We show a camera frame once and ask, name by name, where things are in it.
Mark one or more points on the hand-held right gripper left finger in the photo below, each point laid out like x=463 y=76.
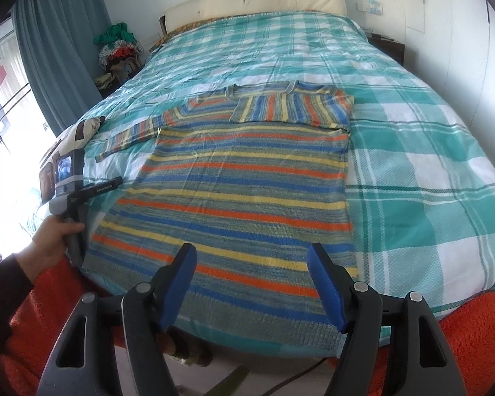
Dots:
x=181 y=281

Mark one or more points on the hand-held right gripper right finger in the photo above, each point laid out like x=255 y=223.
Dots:
x=328 y=285

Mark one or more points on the striped knit sweater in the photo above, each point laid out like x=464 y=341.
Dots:
x=239 y=181

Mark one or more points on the person's left forearm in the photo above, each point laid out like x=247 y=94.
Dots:
x=4 y=297

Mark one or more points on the pile of clothes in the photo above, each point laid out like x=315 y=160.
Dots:
x=119 y=53

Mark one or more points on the person's left hand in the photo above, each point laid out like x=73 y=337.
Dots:
x=45 y=244

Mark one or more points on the black smartphone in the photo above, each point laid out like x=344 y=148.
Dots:
x=46 y=182

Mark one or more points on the geometric patterned pillow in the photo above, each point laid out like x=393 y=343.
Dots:
x=80 y=132

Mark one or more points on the window with railing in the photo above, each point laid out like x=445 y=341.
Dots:
x=8 y=111

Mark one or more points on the blue-grey curtain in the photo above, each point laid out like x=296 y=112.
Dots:
x=53 y=49

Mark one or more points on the orange fleece pants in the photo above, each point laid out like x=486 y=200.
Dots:
x=470 y=338

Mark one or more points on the bed with teal plaid cover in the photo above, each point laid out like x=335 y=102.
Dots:
x=416 y=152

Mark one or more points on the dark wooden nightstand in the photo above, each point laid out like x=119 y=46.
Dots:
x=390 y=47

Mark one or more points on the cream padded headboard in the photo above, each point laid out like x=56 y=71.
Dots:
x=251 y=0

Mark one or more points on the white wardrobe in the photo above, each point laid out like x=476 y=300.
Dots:
x=458 y=29

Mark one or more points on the wall outlet panel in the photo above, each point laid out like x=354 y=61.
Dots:
x=371 y=7

